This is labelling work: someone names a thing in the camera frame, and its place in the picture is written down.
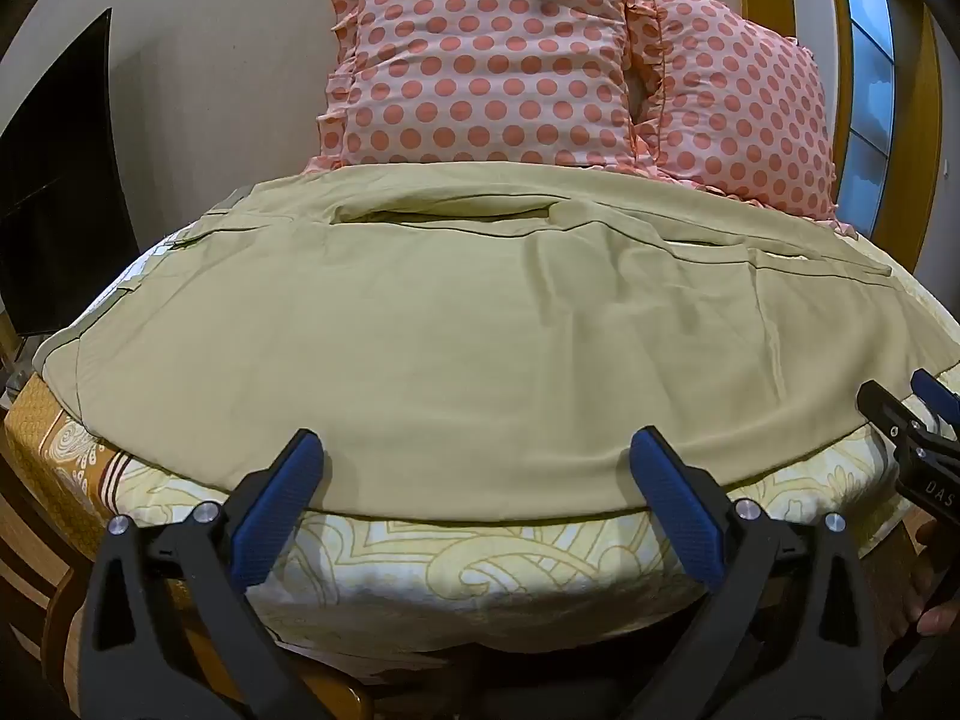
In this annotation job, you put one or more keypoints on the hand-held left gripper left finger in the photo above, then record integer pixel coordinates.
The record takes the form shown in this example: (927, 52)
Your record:
(279, 510)

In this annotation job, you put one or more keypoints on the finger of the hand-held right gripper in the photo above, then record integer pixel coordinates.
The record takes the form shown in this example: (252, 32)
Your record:
(937, 394)
(889, 409)

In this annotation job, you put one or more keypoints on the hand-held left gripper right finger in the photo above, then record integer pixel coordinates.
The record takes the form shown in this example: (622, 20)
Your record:
(675, 504)

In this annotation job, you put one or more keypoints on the khaki pants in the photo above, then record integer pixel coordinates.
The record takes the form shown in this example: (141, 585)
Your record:
(465, 360)

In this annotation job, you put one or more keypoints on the person's right hand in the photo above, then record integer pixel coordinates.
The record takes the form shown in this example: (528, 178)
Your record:
(934, 604)

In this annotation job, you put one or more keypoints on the wooden framed window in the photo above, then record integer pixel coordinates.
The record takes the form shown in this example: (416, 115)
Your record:
(919, 127)

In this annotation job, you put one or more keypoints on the frosted glass window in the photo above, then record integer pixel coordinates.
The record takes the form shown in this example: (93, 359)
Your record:
(870, 90)

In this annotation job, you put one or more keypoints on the small pink polka dot pillow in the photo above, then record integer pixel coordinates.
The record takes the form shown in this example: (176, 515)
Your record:
(739, 112)

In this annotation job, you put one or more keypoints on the black flat screen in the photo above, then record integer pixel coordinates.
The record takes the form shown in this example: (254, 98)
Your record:
(60, 187)

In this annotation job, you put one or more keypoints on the large pink polka dot pillow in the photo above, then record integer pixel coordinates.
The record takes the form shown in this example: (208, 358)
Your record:
(487, 60)

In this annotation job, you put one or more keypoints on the wooden bed frame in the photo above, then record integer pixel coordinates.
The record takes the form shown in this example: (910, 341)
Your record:
(41, 570)

